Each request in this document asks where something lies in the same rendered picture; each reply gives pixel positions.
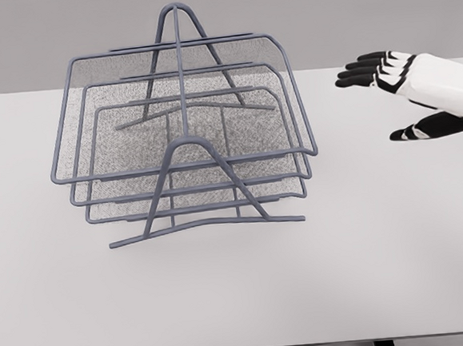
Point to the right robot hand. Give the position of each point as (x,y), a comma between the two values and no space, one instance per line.
(440,78)

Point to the grey mesh file tray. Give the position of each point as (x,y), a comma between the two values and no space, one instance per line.
(99,71)
(118,210)
(116,189)

